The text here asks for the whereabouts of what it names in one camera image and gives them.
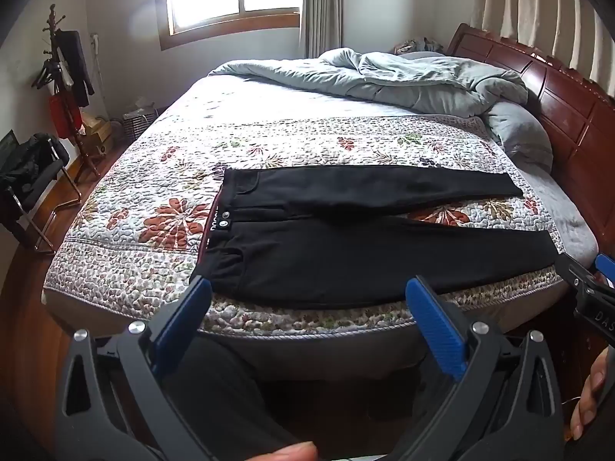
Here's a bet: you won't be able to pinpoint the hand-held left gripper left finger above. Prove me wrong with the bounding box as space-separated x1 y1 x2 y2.
55 276 214 461

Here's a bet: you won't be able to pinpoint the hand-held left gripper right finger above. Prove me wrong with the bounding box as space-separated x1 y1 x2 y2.
384 276 564 461

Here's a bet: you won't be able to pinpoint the person's right hand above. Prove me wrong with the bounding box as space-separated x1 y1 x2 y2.
570 350 608 441

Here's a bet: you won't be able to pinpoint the hanging black jacket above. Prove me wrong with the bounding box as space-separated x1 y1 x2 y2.
60 30 96 109

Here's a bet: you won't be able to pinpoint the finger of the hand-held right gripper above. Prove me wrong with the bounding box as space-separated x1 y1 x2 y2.
554 251 599 299
594 253 615 291

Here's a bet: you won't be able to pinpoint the grey pillow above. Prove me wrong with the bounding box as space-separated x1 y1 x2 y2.
482 101 554 174

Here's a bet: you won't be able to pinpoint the grey duvet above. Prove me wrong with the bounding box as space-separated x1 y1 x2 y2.
208 47 530 119

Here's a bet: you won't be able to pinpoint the grey curtain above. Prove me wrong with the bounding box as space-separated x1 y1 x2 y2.
300 0 345 59

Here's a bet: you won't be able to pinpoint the floral quilted bedspread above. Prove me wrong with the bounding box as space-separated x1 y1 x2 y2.
42 74 567 341

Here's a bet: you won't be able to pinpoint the beige curtain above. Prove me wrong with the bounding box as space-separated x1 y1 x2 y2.
468 0 615 80

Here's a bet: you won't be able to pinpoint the metal frame chair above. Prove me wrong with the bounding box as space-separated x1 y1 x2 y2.
0 129 83 256

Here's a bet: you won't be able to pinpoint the patterned cloth pile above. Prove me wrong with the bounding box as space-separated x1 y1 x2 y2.
393 36 445 56

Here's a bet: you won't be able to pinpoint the black pants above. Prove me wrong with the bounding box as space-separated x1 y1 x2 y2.
189 164 560 310

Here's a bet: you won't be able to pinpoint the person's left hand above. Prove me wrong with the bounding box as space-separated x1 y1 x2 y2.
259 442 319 461

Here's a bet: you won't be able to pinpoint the dark wooden headboard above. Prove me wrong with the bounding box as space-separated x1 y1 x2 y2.
446 22 615 262

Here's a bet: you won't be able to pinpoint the red bag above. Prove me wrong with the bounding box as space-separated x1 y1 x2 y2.
48 91 83 141

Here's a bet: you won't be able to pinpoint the cardboard box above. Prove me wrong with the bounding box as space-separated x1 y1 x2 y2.
79 112 116 155

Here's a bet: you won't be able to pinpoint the wire basket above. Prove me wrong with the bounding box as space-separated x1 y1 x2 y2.
120 101 160 143

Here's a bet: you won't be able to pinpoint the grey bed sheet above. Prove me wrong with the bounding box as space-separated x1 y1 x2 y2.
500 144 600 266

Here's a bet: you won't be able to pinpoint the wooden coat rack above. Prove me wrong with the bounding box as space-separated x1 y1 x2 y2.
31 3 103 184

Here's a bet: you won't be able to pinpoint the black clothes pile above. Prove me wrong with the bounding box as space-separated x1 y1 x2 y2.
0 133 71 208

